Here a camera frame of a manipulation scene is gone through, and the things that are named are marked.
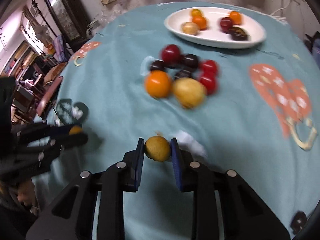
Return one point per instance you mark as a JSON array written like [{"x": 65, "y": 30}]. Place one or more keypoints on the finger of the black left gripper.
[
  {"x": 51, "y": 150},
  {"x": 39, "y": 130}
]

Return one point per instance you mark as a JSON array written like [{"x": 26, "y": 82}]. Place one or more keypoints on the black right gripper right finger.
[{"x": 224, "y": 205}]

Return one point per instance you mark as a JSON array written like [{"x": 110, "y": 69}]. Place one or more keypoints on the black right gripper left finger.
[{"x": 92, "y": 203}]

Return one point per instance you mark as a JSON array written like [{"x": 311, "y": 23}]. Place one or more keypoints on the small yellow fruit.
[
  {"x": 75, "y": 130},
  {"x": 157, "y": 148}
]

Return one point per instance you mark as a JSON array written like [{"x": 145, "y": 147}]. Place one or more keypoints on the dark brown fruit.
[{"x": 238, "y": 34}]

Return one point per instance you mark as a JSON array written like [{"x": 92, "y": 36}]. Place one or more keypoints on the small orange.
[{"x": 236, "y": 17}]

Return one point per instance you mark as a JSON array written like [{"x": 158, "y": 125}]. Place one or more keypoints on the dark yellow-orange round fruit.
[{"x": 195, "y": 13}]

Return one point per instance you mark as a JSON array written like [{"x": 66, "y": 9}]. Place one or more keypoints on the person's left hand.
[{"x": 26, "y": 193}]

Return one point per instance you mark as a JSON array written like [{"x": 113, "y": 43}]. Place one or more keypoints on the teal patterned tablecloth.
[{"x": 236, "y": 127}]

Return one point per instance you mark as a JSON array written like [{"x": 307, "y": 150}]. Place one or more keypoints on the orange center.
[{"x": 158, "y": 84}]

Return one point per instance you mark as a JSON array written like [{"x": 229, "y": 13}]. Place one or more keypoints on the yellow pear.
[{"x": 189, "y": 92}]

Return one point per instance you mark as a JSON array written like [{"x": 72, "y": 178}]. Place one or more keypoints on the red cherry fruit lower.
[{"x": 209, "y": 81}]

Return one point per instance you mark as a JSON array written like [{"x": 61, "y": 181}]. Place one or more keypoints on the red cherry fruit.
[
  {"x": 209, "y": 81},
  {"x": 210, "y": 66}
]

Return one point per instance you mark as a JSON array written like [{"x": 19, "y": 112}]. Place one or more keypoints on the dark plum left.
[{"x": 157, "y": 65}]

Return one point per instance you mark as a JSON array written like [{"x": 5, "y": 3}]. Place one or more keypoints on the red cherry fruit upper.
[{"x": 210, "y": 66}]

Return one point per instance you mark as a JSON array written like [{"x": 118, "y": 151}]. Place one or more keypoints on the dark plum lower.
[{"x": 184, "y": 73}]

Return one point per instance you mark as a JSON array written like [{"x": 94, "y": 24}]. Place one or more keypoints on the dark plum middle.
[{"x": 191, "y": 61}]

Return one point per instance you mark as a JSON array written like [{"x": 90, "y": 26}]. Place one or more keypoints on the white oval plate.
[{"x": 213, "y": 36}]

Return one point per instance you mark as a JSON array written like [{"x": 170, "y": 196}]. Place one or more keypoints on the large orange left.
[{"x": 200, "y": 21}]

